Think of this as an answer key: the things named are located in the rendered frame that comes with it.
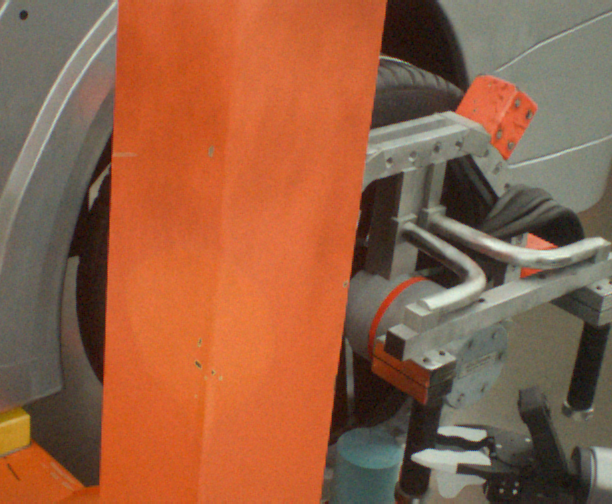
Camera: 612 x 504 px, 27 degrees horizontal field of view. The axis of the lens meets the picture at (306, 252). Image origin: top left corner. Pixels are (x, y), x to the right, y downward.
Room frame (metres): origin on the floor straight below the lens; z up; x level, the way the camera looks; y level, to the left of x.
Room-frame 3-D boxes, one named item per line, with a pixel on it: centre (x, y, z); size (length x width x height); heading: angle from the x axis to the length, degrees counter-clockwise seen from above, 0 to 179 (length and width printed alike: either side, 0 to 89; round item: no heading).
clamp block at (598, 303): (1.53, -0.38, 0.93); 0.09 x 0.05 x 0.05; 45
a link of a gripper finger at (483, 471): (1.24, -0.25, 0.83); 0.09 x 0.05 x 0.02; 98
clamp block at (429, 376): (1.29, -0.14, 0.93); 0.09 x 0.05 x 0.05; 45
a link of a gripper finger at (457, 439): (1.29, -0.20, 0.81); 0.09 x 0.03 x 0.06; 82
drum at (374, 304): (1.50, -0.17, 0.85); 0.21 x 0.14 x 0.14; 45
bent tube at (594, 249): (1.53, -0.27, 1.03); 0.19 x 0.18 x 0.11; 45
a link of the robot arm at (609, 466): (1.27, -0.39, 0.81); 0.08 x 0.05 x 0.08; 0
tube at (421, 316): (1.39, -0.13, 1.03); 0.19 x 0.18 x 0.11; 45
